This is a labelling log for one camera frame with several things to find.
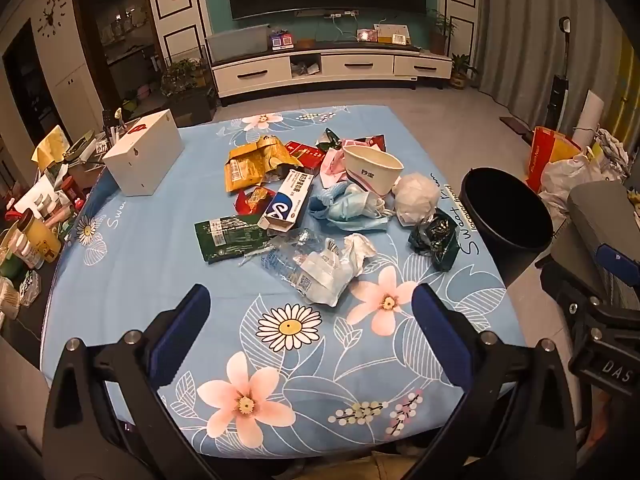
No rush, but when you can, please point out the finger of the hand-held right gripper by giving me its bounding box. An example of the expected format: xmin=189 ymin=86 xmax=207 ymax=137
xmin=596 ymin=243 xmax=640 ymax=278
xmin=541 ymin=259 xmax=608 ymax=318

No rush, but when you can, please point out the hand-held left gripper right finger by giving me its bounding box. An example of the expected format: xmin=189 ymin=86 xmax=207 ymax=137
xmin=400 ymin=282 xmax=581 ymax=480

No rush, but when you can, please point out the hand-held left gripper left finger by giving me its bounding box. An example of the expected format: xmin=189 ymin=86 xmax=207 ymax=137
xmin=42 ymin=284 xmax=221 ymax=480

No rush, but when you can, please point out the black trash bin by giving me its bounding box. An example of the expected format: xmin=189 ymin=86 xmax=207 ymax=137
xmin=460 ymin=166 xmax=555 ymax=288

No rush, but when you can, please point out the dark green wrapper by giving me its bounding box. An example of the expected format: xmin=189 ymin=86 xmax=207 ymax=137
xmin=407 ymin=208 xmax=458 ymax=272

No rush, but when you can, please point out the green snack packet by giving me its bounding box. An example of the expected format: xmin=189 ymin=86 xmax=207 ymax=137
xmin=194 ymin=214 xmax=273 ymax=262

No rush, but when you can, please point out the clear plastic wrapper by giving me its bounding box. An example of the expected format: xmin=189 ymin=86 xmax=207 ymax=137
xmin=240 ymin=230 xmax=323 ymax=286

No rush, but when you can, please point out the white tissue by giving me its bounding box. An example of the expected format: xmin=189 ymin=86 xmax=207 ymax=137
xmin=342 ymin=233 xmax=377 ymax=276

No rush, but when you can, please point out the white mask packet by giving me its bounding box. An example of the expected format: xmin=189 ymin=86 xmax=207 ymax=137
xmin=297 ymin=252 xmax=351 ymax=307

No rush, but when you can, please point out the white tissue ball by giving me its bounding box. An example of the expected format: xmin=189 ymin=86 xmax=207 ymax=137
xmin=392 ymin=173 xmax=440 ymax=227

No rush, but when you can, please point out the orange red wrapper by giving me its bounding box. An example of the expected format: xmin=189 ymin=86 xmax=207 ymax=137
xmin=235 ymin=186 xmax=273 ymax=217

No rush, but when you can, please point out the white blue medicine box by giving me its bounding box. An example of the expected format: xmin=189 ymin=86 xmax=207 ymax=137
xmin=257 ymin=169 xmax=315 ymax=233

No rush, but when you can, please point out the blue face mask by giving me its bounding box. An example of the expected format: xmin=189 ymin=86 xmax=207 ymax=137
xmin=307 ymin=182 xmax=393 ymax=231

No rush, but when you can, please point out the yellow snack bag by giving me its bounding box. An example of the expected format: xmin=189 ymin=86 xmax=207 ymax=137
xmin=223 ymin=140 xmax=303 ymax=193

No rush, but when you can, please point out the white paper cup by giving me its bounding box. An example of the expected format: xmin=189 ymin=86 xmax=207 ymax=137
xmin=342 ymin=144 xmax=405 ymax=197

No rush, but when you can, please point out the pink packet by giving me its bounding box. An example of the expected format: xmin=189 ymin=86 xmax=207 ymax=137
xmin=320 ymin=150 xmax=351 ymax=188

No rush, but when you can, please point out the red carton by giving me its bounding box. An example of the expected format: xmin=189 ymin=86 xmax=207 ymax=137
xmin=285 ymin=141 xmax=326 ymax=173

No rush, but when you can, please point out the grey sofa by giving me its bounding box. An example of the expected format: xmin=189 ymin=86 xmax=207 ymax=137
xmin=565 ymin=180 xmax=640 ymax=311

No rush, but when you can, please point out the large white plastic bag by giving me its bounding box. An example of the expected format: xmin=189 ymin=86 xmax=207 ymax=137
xmin=540 ymin=152 xmax=626 ymax=216

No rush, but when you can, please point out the crumpled grey white cloth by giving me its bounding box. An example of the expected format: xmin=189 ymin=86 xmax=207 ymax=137
xmin=595 ymin=127 xmax=628 ymax=181

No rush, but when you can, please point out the red yellow shopping bag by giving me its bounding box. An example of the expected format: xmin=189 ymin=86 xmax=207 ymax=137
xmin=525 ymin=126 xmax=583 ymax=193

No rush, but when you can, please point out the white paper roll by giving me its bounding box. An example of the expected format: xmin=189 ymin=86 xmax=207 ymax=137
xmin=572 ymin=89 xmax=606 ymax=148

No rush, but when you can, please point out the dark doormat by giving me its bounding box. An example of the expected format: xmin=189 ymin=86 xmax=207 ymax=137
xmin=499 ymin=116 xmax=536 ymax=143

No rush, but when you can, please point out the yellow curtain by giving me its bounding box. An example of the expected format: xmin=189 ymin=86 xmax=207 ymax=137
xmin=600 ymin=35 xmax=640 ymax=161

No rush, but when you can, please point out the black upright vacuum cleaner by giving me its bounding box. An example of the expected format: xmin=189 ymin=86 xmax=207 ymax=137
xmin=545 ymin=16 xmax=573 ymax=133

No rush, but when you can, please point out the white box with red mark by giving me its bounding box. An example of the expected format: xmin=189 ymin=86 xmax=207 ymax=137
xmin=102 ymin=109 xmax=185 ymax=197

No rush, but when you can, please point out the pile of assorted bottles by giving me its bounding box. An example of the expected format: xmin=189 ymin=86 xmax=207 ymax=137
xmin=0 ymin=125 xmax=126 ymax=321

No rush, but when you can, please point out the small potted plant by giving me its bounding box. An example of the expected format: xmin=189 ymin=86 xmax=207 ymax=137
xmin=449 ymin=52 xmax=478 ymax=91

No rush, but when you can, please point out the grey curtain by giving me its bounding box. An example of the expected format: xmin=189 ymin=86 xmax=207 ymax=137
xmin=470 ymin=0 xmax=626 ymax=126

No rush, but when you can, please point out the bushy potted plant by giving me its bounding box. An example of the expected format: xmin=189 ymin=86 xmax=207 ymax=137
xmin=160 ymin=57 xmax=211 ymax=98

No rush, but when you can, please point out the white tv cabinet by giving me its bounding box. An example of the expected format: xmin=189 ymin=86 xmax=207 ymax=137
xmin=207 ymin=42 xmax=453 ymax=106

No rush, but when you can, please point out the tall potted plant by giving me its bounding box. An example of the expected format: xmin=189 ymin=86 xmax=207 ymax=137
xmin=427 ymin=9 xmax=458 ymax=56

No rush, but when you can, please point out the white yellow box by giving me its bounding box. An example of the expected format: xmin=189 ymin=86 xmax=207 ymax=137
xmin=374 ymin=23 xmax=412 ymax=46

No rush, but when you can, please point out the black wall clock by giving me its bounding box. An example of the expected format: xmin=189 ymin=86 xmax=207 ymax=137
xmin=37 ymin=0 xmax=68 ymax=38

